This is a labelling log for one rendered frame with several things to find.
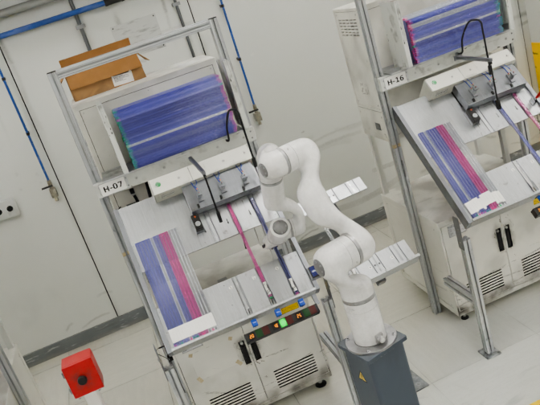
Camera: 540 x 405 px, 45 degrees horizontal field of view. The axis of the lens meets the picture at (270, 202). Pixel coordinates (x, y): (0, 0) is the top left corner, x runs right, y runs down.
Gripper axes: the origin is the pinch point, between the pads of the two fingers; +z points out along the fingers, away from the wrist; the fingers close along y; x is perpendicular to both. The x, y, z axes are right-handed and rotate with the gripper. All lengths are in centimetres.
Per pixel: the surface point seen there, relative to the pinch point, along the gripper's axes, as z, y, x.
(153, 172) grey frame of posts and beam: 2, 37, -52
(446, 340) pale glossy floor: 57, -73, 72
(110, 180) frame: -3, 56, -54
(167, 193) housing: 2, 35, -41
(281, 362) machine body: 47, 12, 48
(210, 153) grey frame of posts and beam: 3, 9, -52
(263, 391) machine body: 53, 26, 57
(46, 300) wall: 177, 130, -55
